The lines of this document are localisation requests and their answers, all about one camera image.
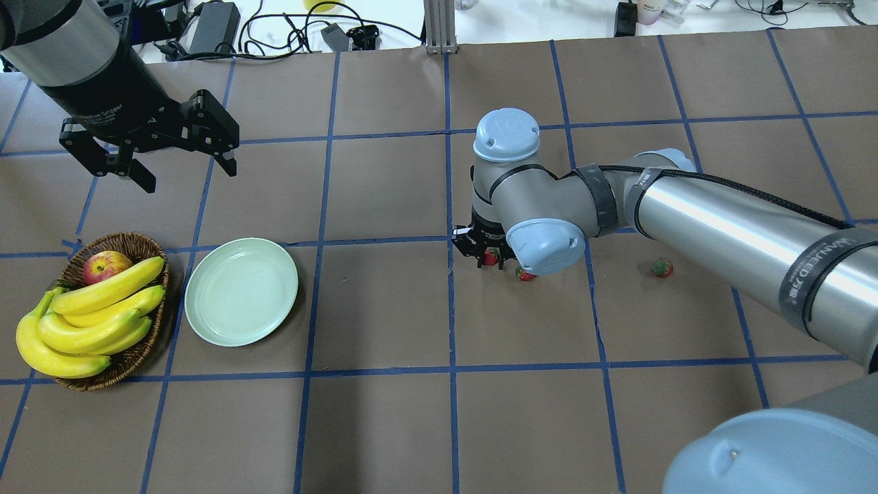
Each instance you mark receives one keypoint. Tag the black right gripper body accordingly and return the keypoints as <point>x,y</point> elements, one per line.
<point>478,243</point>

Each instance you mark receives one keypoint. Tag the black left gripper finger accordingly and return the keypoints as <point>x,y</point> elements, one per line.
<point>200,124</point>
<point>79,142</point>

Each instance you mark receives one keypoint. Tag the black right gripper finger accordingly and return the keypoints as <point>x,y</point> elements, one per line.
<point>504,256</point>
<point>469,244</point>

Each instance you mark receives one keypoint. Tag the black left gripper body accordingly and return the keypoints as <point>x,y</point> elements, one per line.
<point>113,86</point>

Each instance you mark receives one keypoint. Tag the red strawberry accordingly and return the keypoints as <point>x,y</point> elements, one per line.
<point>490,257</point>
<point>662,268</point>
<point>523,275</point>

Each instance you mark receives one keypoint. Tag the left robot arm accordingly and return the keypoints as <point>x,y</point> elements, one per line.
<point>56,43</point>

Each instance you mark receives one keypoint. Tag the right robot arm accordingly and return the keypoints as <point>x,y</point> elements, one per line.
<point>815,272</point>

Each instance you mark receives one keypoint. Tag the light green plate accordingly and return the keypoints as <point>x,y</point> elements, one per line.
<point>241,292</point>

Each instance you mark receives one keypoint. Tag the black power adapter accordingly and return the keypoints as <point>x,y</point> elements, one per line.
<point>217,23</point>

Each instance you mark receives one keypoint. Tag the wicker basket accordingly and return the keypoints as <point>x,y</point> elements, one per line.
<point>137,247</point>

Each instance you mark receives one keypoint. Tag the red apple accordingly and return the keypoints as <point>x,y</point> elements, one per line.
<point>103,265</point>

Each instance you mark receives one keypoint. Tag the yellow banana bunch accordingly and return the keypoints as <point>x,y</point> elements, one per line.
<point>71,334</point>

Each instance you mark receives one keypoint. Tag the aluminium profile post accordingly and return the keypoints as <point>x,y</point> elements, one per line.
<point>439,24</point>

